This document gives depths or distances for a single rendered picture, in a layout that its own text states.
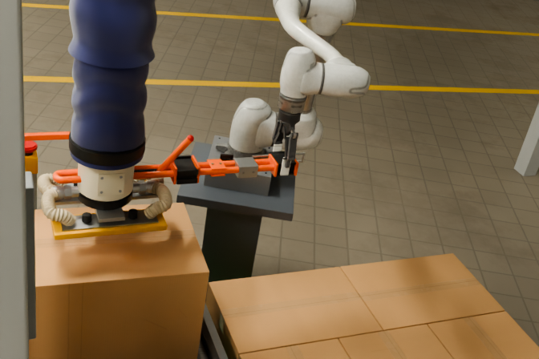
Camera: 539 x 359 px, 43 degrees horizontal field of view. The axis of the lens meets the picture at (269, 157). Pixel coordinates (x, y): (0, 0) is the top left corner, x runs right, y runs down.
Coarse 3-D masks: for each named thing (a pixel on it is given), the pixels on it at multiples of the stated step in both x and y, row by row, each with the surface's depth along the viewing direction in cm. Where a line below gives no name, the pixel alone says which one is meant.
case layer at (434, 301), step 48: (240, 288) 276; (288, 288) 280; (336, 288) 285; (384, 288) 290; (432, 288) 295; (480, 288) 300; (240, 336) 252; (288, 336) 256; (336, 336) 260; (384, 336) 264; (432, 336) 269; (480, 336) 273; (528, 336) 277
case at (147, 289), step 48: (48, 240) 219; (96, 240) 223; (144, 240) 227; (192, 240) 231; (48, 288) 202; (96, 288) 208; (144, 288) 213; (192, 288) 220; (48, 336) 211; (96, 336) 217; (144, 336) 224; (192, 336) 230
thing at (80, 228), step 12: (84, 216) 206; (96, 216) 211; (132, 216) 212; (144, 216) 215; (156, 216) 217; (60, 228) 204; (72, 228) 204; (84, 228) 205; (96, 228) 207; (108, 228) 208; (120, 228) 209; (132, 228) 210; (144, 228) 212; (156, 228) 213
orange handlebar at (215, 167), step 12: (48, 132) 228; (60, 132) 230; (144, 168) 219; (156, 168) 221; (168, 168) 222; (204, 168) 224; (216, 168) 224; (228, 168) 226; (264, 168) 231; (60, 180) 206; (72, 180) 207
